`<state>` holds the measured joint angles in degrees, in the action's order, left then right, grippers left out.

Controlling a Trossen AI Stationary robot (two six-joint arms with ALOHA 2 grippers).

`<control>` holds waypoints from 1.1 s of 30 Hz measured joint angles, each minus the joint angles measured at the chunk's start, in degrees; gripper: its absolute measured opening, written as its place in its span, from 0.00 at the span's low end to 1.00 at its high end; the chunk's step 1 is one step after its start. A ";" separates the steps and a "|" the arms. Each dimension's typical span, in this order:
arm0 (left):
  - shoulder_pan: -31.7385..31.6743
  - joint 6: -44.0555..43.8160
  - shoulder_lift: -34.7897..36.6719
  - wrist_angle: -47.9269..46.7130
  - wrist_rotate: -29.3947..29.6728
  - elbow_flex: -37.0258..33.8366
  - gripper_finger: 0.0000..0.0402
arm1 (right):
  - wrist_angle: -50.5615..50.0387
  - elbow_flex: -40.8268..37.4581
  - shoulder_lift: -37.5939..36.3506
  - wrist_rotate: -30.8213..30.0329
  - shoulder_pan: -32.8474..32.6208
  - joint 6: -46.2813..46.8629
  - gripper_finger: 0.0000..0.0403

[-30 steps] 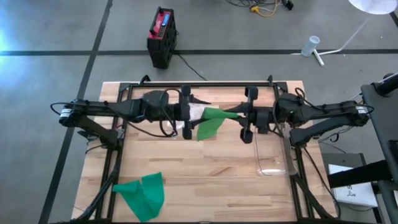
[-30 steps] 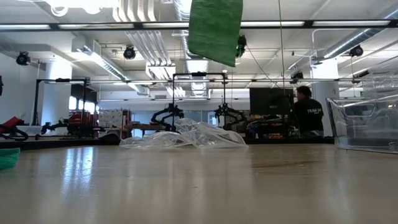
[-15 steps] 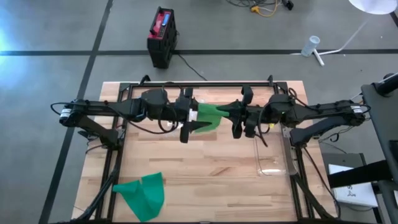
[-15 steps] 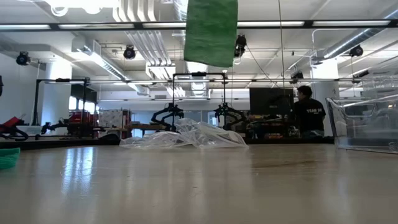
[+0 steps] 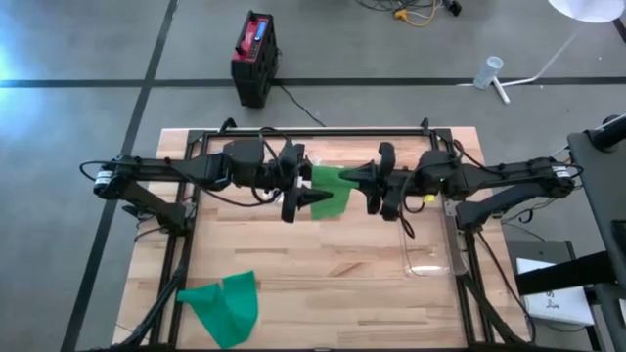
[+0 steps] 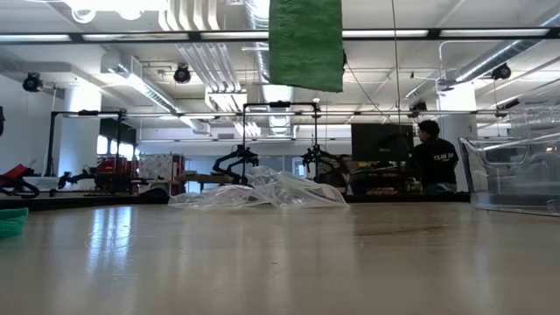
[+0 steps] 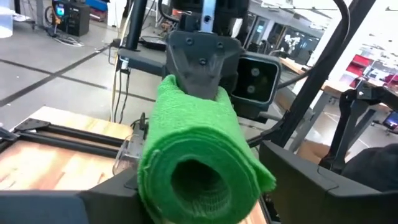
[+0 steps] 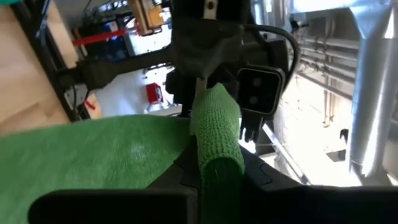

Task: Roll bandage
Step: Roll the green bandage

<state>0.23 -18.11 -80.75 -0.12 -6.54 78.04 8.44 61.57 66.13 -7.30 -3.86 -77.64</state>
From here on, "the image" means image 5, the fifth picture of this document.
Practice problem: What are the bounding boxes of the white floor lamp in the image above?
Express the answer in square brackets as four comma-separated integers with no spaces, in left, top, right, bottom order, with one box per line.
[458,0,626,106]

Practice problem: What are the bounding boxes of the green woven bandage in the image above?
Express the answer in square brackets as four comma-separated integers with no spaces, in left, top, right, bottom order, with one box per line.
[310,164,359,221]

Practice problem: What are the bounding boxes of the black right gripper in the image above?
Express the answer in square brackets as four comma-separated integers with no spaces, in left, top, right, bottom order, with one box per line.
[338,142,418,221]

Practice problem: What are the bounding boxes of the grey metal cart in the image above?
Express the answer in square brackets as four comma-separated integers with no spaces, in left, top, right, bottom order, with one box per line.
[515,113,626,352]

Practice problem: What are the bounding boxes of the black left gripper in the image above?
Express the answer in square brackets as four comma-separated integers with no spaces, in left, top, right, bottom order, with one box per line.
[266,140,335,224]

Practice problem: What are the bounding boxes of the black power cable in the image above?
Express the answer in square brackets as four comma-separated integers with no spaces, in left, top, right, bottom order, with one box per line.
[277,83,328,128]

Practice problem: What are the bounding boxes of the white box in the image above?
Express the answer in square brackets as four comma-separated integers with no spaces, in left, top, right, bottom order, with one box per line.
[515,256,597,328]

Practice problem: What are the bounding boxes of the clear plastic bin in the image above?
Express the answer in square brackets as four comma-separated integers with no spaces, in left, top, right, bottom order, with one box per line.
[402,214,467,280]

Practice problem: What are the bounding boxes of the black aluminium table frame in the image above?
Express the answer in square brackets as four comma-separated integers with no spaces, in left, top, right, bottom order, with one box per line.
[111,116,535,352]

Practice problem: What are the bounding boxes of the red and black battery box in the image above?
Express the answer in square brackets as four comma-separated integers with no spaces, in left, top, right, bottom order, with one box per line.
[230,9,282,110]

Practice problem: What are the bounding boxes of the green flat elastic band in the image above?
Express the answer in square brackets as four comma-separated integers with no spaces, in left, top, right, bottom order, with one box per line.
[176,269,260,350]

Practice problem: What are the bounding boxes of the yellow and black floor cables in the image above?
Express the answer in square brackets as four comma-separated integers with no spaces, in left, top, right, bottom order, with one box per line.
[354,0,464,28]

